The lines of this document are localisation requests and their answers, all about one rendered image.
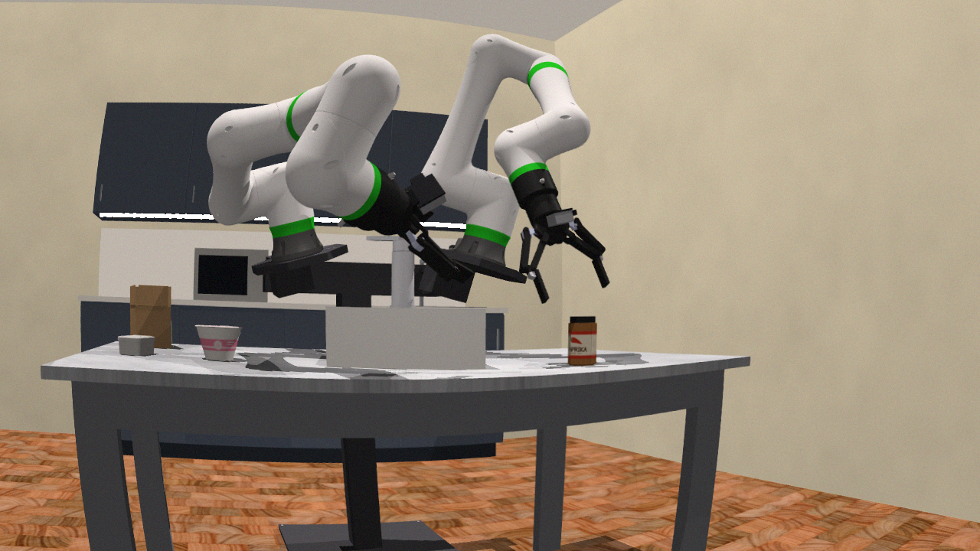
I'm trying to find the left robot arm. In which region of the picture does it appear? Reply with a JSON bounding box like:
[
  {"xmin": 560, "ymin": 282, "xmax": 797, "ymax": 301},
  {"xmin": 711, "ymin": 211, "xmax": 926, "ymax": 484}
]
[{"xmin": 421, "ymin": 34, "xmax": 590, "ymax": 266}]

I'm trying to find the white rectangular sink basin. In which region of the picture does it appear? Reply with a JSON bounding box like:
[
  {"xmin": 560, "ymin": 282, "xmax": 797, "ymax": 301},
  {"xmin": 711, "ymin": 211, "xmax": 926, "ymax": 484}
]
[{"xmin": 325, "ymin": 306, "xmax": 485, "ymax": 370}]

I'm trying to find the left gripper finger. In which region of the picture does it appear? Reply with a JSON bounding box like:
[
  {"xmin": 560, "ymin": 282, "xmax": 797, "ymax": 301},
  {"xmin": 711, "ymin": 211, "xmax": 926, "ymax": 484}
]
[
  {"xmin": 557, "ymin": 217, "xmax": 609, "ymax": 288},
  {"xmin": 519, "ymin": 226, "xmax": 553, "ymax": 304}
]

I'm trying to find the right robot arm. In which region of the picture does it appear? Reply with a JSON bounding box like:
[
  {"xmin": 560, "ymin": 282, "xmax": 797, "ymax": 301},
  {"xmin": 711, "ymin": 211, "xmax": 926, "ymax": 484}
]
[{"xmin": 207, "ymin": 55, "xmax": 400, "ymax": 262}]

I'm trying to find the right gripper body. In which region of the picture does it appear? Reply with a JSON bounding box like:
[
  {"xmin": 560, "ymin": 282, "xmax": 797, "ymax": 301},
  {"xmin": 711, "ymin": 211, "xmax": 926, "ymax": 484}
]
[{"xmin": 375, "ymin": 189, "xmax": 420, "ymax": 240}]

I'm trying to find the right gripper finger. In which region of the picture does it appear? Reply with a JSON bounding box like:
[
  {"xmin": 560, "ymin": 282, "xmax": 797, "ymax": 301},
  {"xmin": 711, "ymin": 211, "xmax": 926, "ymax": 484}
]
[
  {"xmin": 398, "ymin": 214, "xmax": 475, "ymax": 283},
  {"xmin": 400, "ymin": 187, "xmax": 434, "ymax": 223}
]

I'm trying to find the brown cardboard box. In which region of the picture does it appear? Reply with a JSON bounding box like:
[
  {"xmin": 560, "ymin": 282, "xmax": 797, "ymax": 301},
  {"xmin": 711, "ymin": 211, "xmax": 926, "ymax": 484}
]
[{"xmin": 130, "ymin": 285, "xmax": 172, "ymax": 348}]

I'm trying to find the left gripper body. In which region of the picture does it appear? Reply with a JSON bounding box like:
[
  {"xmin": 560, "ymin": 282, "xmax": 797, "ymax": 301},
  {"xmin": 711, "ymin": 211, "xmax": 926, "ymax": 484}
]
[{"xmin": 524, "ymin": 193, "xmax": 567, "ymax": 246}]

